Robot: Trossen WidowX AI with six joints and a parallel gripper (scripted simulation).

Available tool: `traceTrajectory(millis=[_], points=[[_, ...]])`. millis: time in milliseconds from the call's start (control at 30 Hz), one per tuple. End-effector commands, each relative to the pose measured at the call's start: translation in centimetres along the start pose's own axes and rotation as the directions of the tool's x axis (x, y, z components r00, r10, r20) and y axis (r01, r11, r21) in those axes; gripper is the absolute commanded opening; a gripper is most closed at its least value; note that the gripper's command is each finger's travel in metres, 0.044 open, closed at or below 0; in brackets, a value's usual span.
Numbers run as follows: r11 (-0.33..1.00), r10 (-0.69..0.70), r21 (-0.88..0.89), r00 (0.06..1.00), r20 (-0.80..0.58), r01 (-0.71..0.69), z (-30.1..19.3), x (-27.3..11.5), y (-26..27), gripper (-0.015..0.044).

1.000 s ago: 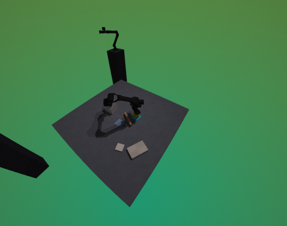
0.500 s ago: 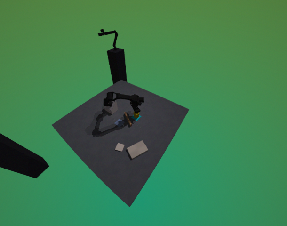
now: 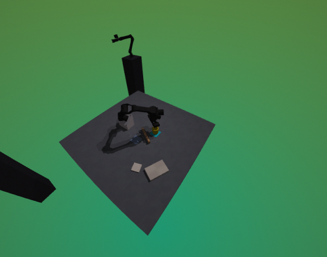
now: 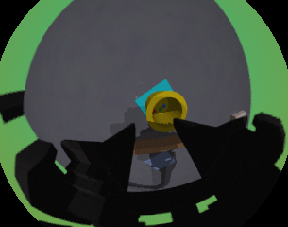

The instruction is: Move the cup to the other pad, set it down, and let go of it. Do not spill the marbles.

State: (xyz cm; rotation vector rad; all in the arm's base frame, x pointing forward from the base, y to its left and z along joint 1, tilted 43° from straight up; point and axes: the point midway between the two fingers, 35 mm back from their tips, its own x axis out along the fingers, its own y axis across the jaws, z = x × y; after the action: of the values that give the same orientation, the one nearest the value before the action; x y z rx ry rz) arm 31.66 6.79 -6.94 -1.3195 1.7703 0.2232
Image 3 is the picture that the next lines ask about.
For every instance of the olive yellow cup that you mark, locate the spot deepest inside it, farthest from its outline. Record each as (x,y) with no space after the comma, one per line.
(155,130)

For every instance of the large beige wedge block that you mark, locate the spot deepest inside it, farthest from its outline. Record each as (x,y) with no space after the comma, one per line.
(156,170)

